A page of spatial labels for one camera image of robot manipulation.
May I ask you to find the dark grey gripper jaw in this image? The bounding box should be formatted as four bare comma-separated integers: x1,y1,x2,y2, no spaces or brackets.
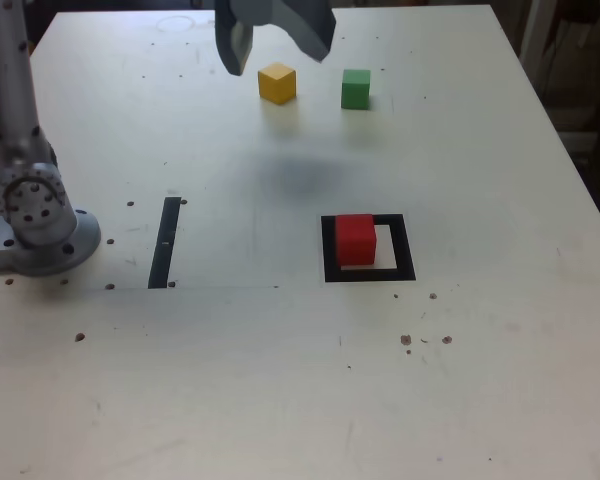
213,0,257,78

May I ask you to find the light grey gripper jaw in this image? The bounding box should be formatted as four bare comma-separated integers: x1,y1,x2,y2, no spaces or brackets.
278,0,338,64

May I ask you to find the yellow cube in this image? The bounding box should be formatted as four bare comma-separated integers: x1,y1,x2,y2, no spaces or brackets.
257,61,298,106

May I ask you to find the green cube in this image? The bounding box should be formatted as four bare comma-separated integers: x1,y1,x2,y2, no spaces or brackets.
340,68,372,110

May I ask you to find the red cube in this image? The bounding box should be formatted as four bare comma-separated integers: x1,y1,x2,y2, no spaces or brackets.
334,213,378,267

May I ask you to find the black tape square outline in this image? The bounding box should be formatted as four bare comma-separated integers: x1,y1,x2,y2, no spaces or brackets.
320,213,417,284

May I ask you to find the black tape strip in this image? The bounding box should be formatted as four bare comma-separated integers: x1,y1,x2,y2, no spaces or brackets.
147,196,182,290

